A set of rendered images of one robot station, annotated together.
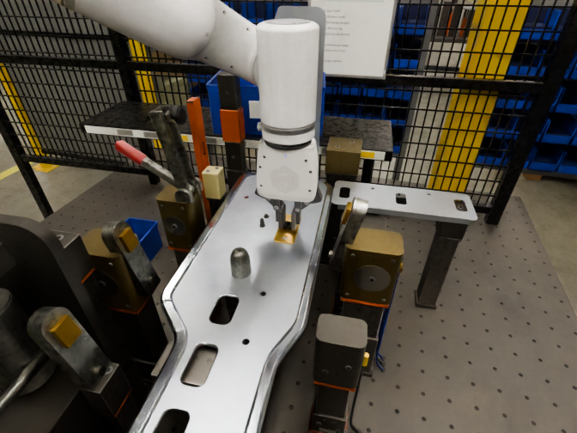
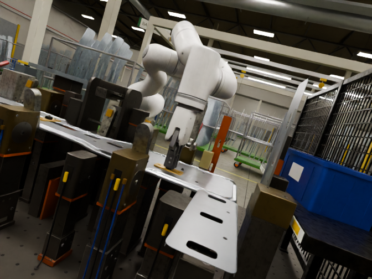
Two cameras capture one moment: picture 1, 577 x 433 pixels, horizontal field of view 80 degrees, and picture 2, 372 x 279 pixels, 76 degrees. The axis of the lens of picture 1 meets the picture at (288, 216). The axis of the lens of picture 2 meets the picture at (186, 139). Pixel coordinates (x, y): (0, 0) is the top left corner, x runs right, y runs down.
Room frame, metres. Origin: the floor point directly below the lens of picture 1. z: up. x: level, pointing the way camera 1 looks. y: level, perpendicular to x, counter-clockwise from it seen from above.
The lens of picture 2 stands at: (0.52, -0.67, 1.17)
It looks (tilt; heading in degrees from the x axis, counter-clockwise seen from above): 6 degrees down; 89
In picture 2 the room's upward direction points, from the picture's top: 18 degrees clockwise
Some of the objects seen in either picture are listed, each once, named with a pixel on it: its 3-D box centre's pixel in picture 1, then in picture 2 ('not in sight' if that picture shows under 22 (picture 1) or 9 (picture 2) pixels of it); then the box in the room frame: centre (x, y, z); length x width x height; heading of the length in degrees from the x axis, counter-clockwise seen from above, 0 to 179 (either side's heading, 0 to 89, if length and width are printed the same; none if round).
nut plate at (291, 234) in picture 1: (288, 226); (169, 167); (0.51, 0.00, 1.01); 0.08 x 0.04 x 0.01; 168
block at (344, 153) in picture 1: (338, 206); (249, 261); (0.76, -0.13, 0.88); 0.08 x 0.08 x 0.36; 78
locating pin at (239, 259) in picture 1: (240, 264); not in sight; (0.40, 0.08, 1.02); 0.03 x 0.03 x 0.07
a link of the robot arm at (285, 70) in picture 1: (287, 72); (200, 74); (0.52, 0.00, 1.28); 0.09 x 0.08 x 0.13; 20
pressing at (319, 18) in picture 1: (295, 94); (279, 142); (0.78, -0.02, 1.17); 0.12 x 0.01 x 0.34; 78
